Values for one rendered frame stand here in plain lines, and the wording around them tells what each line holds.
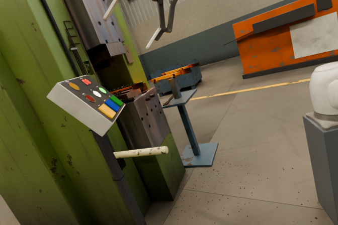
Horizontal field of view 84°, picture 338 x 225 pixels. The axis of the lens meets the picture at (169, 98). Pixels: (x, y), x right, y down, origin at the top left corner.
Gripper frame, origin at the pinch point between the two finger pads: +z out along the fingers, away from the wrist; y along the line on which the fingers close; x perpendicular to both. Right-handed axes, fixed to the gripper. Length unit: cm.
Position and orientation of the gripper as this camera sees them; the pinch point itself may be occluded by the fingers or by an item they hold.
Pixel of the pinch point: (128, 31)
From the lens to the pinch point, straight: 57.9
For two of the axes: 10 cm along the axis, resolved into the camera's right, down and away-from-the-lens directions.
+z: -5.5, 8.2, 1.2
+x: 1.7, 2.5, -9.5
